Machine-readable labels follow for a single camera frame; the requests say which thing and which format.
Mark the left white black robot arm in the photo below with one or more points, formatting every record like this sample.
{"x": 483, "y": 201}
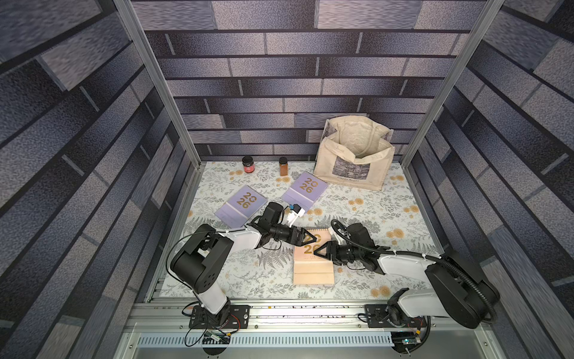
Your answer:
{"x": 199, "y": 262}

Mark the peach 2026 desk calendar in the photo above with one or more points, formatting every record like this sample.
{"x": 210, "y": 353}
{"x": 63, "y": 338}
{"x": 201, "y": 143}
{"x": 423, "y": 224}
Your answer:
{"x": 310, "y": 269}

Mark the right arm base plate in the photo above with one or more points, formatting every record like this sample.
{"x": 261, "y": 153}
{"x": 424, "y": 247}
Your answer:
{"x": 378, "y": 316}

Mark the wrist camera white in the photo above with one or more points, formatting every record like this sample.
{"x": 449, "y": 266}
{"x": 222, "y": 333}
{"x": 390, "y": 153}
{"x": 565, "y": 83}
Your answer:
{"x": 296, "y": 211}
{"x": 335, "y": 237}

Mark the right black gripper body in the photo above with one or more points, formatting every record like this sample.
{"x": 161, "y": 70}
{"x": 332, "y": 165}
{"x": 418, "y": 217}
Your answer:
{"x": 341, "y": 252}

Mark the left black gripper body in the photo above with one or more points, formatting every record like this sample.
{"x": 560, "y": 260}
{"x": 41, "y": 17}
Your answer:
{"x": 283, "y": 232}

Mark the floral patterned table mat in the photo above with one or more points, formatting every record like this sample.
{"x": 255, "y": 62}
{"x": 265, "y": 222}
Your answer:
{"x": 391, "y": 215}

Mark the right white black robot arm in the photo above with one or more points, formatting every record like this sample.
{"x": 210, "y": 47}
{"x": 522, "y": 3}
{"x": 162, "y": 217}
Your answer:
{"x": 458, "y": 289}

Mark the left circuit board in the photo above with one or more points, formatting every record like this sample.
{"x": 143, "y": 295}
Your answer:
{"x": 216, "y": 338}

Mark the purple calendar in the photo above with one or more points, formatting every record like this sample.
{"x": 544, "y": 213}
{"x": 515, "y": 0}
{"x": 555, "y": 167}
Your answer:
{"x": 241, "y": 207}
{"x": 305, "y": 191}

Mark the right circuit board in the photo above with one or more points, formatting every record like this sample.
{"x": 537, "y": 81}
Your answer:
{"x": 406, "y": 343}

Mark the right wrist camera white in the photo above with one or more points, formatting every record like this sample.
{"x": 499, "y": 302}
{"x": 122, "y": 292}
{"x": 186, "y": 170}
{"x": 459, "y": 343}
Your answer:
{"x": 335, "y": 237}

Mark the aluminium frame post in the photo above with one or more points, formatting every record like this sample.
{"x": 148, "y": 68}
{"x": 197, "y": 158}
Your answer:
{"x": 484, "y": 21}
{"x": 127, "y": 14}

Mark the circuit board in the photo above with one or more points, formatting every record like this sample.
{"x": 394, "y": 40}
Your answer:
{"x": 216, "y": 338}
{"x": 406, "y": 343}

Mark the beige canvas tote bag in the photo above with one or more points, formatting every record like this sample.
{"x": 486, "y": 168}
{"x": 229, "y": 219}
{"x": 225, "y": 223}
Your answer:
{"x": 354, "y": 151}

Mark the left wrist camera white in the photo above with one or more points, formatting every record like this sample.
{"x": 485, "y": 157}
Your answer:
{"x": 296, "y": 211}

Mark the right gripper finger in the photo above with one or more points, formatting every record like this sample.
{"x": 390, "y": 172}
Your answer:
{"x": 326, "y": 247}
{"x": 323, "y": 255}

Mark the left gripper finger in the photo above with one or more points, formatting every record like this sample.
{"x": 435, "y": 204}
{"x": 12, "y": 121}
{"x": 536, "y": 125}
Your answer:
{"x": 309, "y": 241}
{"x": 312, "y": 234}

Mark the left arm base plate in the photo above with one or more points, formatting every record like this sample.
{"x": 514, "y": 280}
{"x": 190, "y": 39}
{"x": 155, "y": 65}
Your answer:
{"x": 234, "y": 317}

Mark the left aluminium frame post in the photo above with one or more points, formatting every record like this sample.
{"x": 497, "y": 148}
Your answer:
{"x": 127, "y": 14}

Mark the right aluminium frame post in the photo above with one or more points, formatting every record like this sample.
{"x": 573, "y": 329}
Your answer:
{"x": 484, "y": 21}

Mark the amber spice bottle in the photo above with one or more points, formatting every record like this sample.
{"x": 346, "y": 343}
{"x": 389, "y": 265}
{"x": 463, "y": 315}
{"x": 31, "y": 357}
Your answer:
{"x": 283, "y": 162}

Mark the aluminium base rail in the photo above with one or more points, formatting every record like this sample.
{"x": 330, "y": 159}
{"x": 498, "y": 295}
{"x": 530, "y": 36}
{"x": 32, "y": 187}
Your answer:
{"x": 276, "y": 329}

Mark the dark jar red label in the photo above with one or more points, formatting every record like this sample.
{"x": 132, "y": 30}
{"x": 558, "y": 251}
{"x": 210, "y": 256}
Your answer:
{"x": 248, "y": 164}

